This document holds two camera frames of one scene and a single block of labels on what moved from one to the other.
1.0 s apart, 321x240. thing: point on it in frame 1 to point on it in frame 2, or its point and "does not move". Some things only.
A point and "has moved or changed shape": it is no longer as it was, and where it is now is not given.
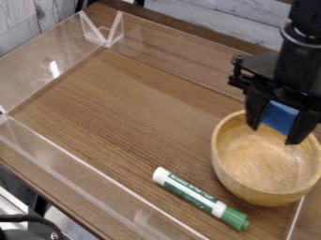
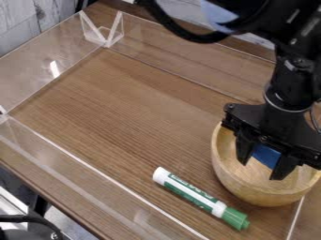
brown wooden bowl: [258, 168] does not move
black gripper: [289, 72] to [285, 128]
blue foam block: [280, 116] has moved or changed shape
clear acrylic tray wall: [110, 101] does not move
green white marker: [201, 199] does not move
